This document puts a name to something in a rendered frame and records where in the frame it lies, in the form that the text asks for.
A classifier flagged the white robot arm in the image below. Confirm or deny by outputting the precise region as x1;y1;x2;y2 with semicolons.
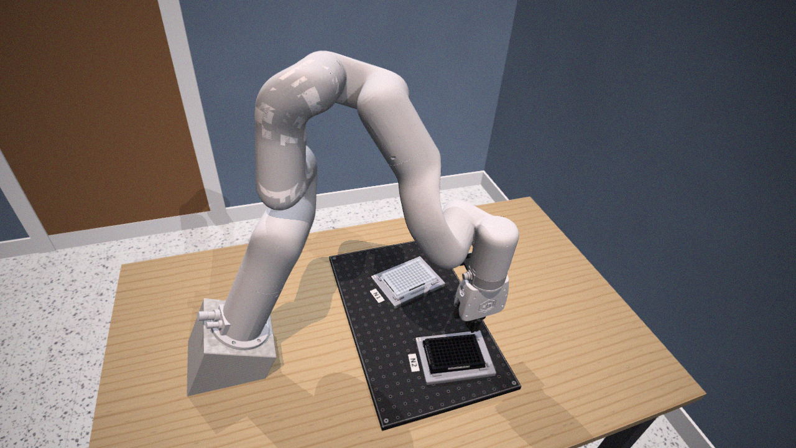
197;51;519;350

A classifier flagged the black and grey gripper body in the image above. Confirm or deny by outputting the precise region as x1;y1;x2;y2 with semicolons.
454;275;509;321

